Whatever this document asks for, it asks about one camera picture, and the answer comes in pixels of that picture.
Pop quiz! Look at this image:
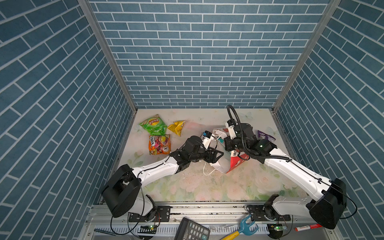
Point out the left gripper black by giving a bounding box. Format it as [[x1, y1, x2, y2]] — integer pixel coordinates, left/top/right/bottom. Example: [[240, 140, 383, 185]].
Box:
[[188, 144, 224, 164]]

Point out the red white paper gift bag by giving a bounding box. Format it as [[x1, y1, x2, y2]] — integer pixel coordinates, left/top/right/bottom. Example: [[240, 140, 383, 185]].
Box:
[[210, 128, 250, 174]]

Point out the purple snack packet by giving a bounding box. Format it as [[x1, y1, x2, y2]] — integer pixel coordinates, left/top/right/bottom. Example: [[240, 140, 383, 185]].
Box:
[[257, 130, 276, 143]]

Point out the yellow snack packet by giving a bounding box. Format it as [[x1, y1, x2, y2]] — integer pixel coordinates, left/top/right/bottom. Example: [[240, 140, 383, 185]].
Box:
[[167, 121, 186, 137]]

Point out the orange colourful snack packet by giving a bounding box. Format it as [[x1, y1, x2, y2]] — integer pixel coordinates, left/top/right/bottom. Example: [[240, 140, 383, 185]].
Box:
[[149, 135, 171, 155]]

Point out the green snack packet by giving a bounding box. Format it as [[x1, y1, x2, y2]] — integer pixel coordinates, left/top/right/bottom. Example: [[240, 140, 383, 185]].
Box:
[[140, 114, 168, 136]]

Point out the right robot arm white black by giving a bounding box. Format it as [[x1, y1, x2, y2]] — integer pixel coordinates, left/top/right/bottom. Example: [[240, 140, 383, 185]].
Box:
[[224, 137, 348, 230]]

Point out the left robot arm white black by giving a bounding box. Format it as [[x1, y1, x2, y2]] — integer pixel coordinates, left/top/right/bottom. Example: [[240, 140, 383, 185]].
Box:
[[101, 136, 224, 221]]

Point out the blue yellow clamp tool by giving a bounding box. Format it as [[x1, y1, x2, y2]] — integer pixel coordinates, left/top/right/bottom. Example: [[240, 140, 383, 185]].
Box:
[[222, 215, 259, 240]]

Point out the black calculator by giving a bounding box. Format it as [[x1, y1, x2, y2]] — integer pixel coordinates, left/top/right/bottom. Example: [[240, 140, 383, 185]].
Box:
[[174, 218, 210, 240]]

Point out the red white marker pen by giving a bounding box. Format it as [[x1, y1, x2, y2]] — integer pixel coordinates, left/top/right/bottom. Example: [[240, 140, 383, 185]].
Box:
[[295, 224, 323, 232]]

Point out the aluminium front rail frame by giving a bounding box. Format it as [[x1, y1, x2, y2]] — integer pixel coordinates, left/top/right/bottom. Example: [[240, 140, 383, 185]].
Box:
[[77, 200, 343, 240]]

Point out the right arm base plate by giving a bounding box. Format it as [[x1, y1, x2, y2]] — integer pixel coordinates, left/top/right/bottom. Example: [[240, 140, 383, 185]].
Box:
[[246, 205, 292, 222]]

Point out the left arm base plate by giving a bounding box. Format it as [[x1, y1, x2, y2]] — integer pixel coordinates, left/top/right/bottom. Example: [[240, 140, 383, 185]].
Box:
[[129, 206, 171, 223]]

